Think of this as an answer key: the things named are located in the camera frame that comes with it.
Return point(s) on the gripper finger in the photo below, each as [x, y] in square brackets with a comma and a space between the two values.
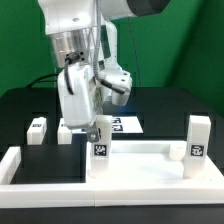
[93, 134]

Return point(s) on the white desk tabletop tray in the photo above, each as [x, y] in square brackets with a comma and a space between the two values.
[136, 164]

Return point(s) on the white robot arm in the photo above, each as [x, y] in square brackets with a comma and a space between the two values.
[84, 40]

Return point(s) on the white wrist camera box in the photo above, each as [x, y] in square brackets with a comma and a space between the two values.
[120, 84]

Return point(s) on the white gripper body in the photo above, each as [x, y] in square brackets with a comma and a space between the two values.
[80, 109]

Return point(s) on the white U-shaped obstacle frame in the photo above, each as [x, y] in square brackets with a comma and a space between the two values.
[85, 194]

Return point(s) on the fiducial marker sheet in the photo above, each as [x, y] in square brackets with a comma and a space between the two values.
[121, 124]

